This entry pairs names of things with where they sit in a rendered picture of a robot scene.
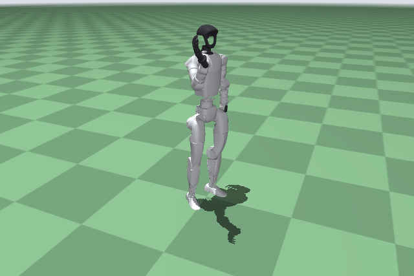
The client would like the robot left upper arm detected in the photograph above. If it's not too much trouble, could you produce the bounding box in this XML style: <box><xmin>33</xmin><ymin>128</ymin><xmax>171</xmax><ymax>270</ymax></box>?
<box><xmin>220</xmin><ymin>54</ymin><xmax>230</xmax><ymax>89</ymax></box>

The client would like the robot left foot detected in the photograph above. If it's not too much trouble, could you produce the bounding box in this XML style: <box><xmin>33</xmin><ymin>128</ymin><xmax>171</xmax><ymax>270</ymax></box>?
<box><xmin>204</xmin><ymin>183</ymin><xmax>227</xmax><ymax>197</ymax></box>

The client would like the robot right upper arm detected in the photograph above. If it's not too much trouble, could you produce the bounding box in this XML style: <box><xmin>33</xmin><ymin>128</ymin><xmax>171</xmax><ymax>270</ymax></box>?
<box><xmin>185</xmin><ymin>56</ymin><xmax>204</xmax><ymax>90</ymax></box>

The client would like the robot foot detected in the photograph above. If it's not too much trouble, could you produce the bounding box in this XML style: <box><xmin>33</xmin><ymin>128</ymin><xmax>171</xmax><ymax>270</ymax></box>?
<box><xmin>204</xmin><ymin>183</ymin><xmax>227</xmax><ymax>197</ymax></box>
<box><xmin>186</xmin><ymin>192</ymin><xmax>201</xmax><ymax>210</ymax></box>

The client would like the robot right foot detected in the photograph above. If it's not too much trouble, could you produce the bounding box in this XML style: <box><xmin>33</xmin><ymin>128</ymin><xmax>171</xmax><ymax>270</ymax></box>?
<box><xmin>186</xmin><ymin>192</ymin><xmax>201</xmax><ymax>210</ymax></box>

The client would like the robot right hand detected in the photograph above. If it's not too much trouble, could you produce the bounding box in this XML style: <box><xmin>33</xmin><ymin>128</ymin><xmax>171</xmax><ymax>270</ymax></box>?
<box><xmin>192</xmin><ymin>35</ymin><xmax>209</xmax><ymax>68</ymax></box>

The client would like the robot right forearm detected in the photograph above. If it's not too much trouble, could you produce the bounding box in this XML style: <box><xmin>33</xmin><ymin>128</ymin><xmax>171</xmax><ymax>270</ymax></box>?
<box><xmin>191</xmin><ymin>58</ymin><xmax>210</xmax><ymax>89</ymax></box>

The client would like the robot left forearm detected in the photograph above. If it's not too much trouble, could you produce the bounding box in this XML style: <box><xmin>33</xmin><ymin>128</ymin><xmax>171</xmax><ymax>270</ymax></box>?
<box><xmin>219</xmin><ymin>87</ymin><xmax>229</xmax><ymax>111</ymax></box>

